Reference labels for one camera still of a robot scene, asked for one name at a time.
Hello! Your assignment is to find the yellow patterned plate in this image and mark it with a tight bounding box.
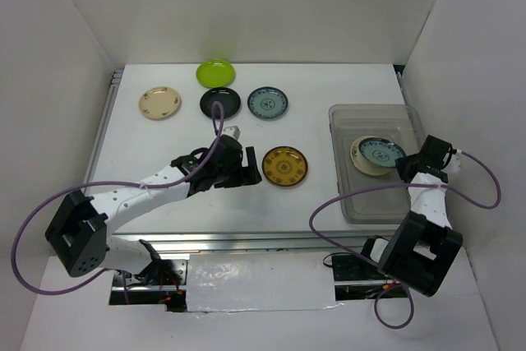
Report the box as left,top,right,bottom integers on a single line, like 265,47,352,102
261,145,309,188

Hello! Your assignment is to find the large blue floral plate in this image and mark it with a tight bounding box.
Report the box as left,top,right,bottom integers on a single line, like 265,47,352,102
358,137,407,169

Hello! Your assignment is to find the small blue floral plate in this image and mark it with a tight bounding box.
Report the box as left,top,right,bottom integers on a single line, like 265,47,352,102
247,86,288,120

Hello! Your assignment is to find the cream plate black top mark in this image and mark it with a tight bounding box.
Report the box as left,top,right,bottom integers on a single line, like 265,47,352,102
350,136,390,177

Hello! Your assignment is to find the cream plate with brown flowers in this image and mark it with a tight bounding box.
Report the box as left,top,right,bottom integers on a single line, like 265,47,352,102
138,86,182,120

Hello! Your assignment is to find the green plate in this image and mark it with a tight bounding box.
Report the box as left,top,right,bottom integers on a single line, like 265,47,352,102
196,58,236,89

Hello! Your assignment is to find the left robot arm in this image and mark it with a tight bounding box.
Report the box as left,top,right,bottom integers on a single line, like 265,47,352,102
45,135,262,284

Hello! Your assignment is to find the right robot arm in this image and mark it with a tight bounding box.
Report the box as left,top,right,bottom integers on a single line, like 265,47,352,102
358,135,463,297

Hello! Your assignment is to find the clear plastic bin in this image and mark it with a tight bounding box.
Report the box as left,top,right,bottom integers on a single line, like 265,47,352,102
329,104,426,225

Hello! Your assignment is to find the white taped cover panel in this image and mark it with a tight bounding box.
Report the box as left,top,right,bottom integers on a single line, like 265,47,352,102
186,252,338,312

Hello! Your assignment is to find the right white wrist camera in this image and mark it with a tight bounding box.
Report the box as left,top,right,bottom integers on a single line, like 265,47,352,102
443,149,462,174

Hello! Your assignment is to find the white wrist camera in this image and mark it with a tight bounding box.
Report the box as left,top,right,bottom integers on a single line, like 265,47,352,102
221,126,241,141
443,149,462,174

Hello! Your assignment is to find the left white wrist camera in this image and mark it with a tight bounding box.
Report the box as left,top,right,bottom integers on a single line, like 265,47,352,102
221,126,241,141

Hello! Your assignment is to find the aluminium rail frame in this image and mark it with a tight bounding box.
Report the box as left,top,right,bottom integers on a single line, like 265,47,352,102
90,64,404,252

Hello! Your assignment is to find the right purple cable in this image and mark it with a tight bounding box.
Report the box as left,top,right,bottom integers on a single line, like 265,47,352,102
308,150,501,330

